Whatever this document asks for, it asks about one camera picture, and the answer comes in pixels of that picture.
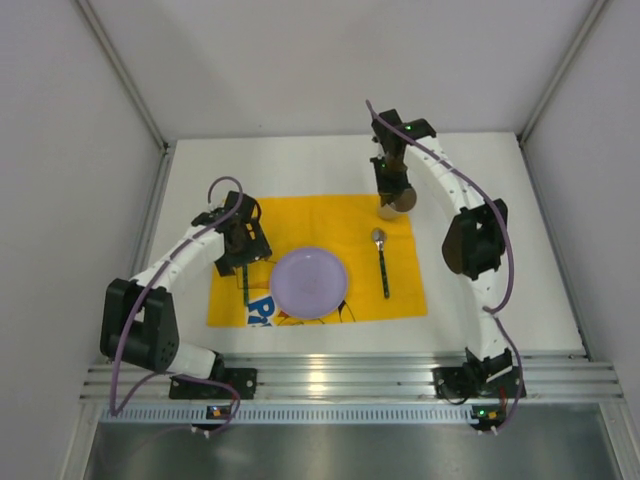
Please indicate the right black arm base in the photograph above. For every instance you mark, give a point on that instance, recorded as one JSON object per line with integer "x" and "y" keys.
{"x": 453, "y": 384}

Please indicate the lilac plate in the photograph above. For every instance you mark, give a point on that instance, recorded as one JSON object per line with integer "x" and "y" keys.
{"x": 309, "y": 283}

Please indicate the perforated cable tray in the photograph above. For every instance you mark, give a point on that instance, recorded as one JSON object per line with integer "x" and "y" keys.
{"x": 293, "y": 414}

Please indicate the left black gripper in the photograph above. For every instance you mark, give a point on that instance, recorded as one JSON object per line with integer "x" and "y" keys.
{"x": 245, "y": 254}

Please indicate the aluminium mounting rail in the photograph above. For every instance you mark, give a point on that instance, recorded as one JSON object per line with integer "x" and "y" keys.
{"x": 409, "y": 377}

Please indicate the yellow printed cloth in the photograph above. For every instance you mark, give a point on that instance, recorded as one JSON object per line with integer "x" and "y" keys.
{"x": 341, "y": 224}

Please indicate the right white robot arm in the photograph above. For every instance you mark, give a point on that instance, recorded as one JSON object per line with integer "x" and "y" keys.
{"x": 475, "y": 245}

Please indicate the fork with teal handle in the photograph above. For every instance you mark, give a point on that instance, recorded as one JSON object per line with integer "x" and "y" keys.
{"x": 245, "y": 285}

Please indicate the spoon with teal handle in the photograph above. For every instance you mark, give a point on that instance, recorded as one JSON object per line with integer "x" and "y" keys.
{"x": 379, "y": 238}

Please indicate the beige paper cup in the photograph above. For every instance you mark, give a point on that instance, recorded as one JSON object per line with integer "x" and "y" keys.
{"x": 393, "y": 206}

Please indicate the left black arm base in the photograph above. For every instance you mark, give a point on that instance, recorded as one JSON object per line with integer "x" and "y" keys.
{"x": 234, "y": 383}

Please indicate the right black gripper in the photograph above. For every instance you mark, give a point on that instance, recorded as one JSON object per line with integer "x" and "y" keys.
{"x": 393, "y": 186}

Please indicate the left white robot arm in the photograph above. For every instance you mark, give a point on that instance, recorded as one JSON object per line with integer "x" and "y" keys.
{"x": 140, "y": 325}

